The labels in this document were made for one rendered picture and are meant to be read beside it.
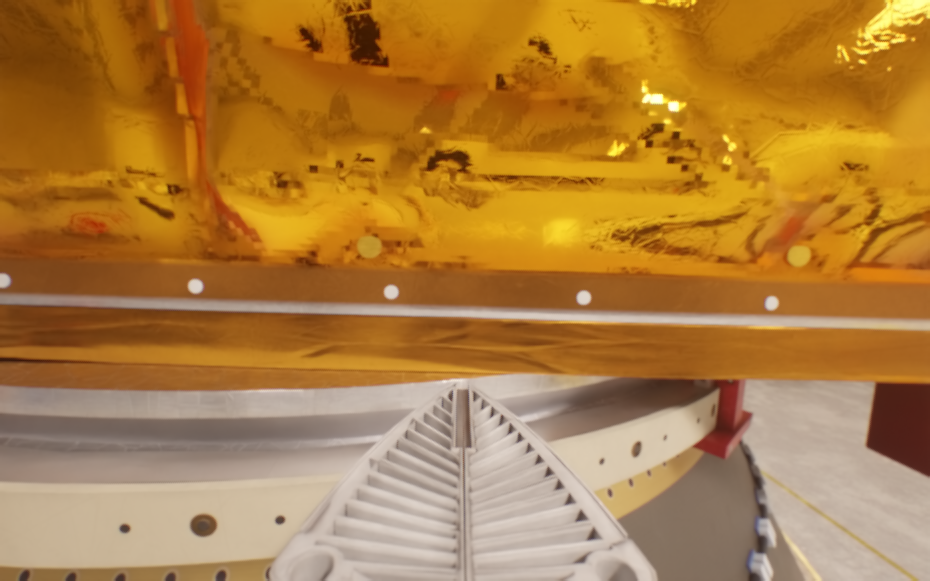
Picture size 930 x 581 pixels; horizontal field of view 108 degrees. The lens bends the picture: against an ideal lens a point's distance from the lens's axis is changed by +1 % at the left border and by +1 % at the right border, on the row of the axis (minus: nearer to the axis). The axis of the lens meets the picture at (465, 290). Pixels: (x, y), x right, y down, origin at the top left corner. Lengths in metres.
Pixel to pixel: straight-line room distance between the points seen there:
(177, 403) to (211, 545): 0.09
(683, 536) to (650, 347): 0.24
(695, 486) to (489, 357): 0.33
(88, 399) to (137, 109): 0.20
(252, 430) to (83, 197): 0.21
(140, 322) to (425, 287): 0.23
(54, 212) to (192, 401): 0.18
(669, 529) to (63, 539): 0.48
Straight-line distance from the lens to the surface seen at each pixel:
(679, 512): 0.50
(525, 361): 0.29
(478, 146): 0.25
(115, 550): 0.31
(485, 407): 0.17
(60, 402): 0.36
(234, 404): 0.29
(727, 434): 0.49
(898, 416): 0.72
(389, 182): 0.25
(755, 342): 0.37
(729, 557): 0.58
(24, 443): 0.41
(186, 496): 0.27
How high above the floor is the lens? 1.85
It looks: 6 degrees down
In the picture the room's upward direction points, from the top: 2 degrees clockwise
